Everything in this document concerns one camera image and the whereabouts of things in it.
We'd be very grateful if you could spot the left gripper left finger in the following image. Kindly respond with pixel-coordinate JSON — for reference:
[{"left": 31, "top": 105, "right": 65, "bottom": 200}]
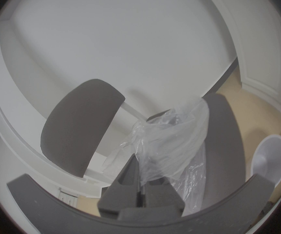
[{"left": 98, "top": 153, "right": 141, "bottom": 219}]

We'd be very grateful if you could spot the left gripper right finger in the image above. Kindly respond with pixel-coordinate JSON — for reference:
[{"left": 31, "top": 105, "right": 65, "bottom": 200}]
[{"left": 142, "top": 177, "right": 185, "bottom": 216}]

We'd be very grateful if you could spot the clear plastic bag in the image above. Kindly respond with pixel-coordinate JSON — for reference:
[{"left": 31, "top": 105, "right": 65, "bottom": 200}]
[{"left": 102, "top": 98, "right": 210, "bottom": 215}]

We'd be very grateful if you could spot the white trash bin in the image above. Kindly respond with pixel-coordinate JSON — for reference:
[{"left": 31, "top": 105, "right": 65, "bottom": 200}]
[{"left": 250, "top": 131, "right": 281, "bottom": 189}]

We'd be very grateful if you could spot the white chair with grey cushions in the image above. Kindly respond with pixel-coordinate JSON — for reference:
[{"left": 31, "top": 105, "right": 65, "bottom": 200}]
[{"left": 40, "top": 79, "right": 246, "bottom": 213}]

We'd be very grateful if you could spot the white wardrobe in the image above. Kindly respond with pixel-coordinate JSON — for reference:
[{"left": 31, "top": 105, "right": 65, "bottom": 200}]
[{"left": 199, "top": 0, "right": 281, "bottom": 121}]

